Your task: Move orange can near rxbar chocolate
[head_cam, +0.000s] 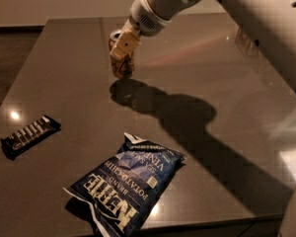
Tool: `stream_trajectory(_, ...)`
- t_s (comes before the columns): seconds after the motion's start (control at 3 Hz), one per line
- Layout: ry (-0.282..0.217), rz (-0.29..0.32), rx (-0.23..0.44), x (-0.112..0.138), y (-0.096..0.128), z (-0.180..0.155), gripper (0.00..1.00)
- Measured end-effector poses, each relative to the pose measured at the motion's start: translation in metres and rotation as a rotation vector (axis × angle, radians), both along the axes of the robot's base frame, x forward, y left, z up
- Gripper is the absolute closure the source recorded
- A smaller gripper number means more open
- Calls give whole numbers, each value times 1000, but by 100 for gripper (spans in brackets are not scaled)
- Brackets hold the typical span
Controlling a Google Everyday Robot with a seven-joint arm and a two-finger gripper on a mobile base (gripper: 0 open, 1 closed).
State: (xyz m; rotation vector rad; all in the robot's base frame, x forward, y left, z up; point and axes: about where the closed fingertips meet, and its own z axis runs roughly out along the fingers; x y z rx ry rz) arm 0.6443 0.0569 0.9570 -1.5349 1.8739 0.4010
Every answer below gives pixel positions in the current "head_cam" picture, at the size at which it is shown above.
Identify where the black rxbar chocolate bar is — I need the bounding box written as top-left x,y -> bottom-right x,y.
0,116 -> 61,160

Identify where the orange soda can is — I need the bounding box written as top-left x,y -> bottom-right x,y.
109,30 -> 135,79

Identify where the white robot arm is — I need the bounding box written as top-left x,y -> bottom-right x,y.
113,0 -> 296,226

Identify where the blue kettle chips bag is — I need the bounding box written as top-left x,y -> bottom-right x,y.
65,133 -> 184,237

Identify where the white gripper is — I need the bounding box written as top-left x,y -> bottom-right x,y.
110,0 -> 171,60

